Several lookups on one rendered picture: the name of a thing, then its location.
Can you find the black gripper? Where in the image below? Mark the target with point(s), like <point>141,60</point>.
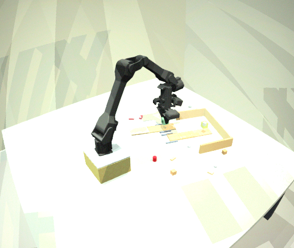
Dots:
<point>164,108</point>

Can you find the light wooden plank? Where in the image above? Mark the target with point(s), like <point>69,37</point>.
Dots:
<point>152,129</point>

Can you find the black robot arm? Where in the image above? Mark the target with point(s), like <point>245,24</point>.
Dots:
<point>125,69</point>

